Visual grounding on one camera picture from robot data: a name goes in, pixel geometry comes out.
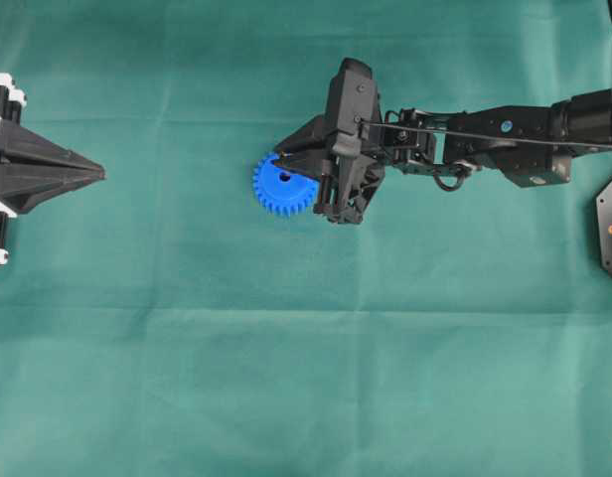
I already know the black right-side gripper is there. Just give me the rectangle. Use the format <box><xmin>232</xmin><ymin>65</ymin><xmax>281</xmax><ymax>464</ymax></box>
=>
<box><xmin>279</xmin><ymin>58</ymin><xmax>384</xmax><ymax>225</ymax></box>

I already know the black white left-side gripper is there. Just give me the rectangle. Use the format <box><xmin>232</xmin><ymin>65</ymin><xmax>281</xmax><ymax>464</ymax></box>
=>
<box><xmin>0</xmin><ymin>73</ymin><xmax>106</xmax><ymax>267</ymax></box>

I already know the black right-side robot arm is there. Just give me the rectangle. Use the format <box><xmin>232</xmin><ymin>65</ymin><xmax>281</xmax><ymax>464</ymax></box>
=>
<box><xmin>273</xmin><ymin>58</ymin><xmax>612</xmax><ymax>225</ymax></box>

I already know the blue plastic gear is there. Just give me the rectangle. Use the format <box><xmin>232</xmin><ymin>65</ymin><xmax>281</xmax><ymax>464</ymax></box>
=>
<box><xmin>252</xmin><ymin>153</ymin><xmax>319</xmax><ymax>217</ymax></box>

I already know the green cloth mat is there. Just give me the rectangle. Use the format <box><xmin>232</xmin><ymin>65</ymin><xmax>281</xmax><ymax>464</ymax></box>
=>
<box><xmin>0</xmin><ymin>1</ymin><xmax>612</xmax><ymax>476</ymax></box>

